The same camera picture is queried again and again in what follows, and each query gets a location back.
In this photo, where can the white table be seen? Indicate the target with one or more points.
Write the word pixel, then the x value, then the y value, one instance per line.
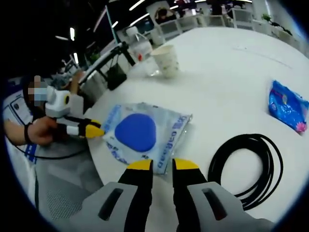
pixel 217 84

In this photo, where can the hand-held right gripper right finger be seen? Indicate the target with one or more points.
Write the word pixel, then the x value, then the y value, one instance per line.
pixel 193 193

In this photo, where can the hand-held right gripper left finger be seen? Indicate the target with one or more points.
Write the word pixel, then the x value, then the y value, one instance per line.
pixel 135 193

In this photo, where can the potted green plant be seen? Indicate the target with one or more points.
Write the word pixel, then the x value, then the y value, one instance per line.
pixel 266 17

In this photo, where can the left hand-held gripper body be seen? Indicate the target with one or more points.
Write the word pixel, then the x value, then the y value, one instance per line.
pixel 56 104

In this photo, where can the person in white shirt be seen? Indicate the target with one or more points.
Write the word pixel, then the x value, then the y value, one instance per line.
pixel 17 164

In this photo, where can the grey mesh office chair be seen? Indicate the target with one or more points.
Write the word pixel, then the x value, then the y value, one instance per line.
pixel 67 188

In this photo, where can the clear plastic water bottle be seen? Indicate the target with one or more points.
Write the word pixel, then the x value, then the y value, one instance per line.
pixel 144 65

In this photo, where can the blue tissue packet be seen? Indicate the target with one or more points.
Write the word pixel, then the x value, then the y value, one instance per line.
pixel 285 108

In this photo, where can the person's left hand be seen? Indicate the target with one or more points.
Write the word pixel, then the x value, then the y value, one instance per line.
pixel 44 131

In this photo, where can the white paper cup green print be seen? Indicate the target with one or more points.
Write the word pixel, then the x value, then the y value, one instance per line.
pixel 166 62

